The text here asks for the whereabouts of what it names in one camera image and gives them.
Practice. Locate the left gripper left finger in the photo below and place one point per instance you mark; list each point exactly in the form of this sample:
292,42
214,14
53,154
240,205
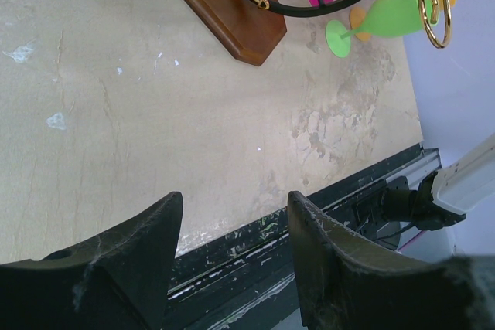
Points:
117,279

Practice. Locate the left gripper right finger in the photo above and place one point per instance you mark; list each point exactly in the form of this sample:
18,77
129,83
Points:
345,281

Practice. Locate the green wine glass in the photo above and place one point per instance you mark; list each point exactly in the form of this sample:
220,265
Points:
385,18

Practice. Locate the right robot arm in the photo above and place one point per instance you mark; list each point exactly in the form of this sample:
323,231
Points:
446,196

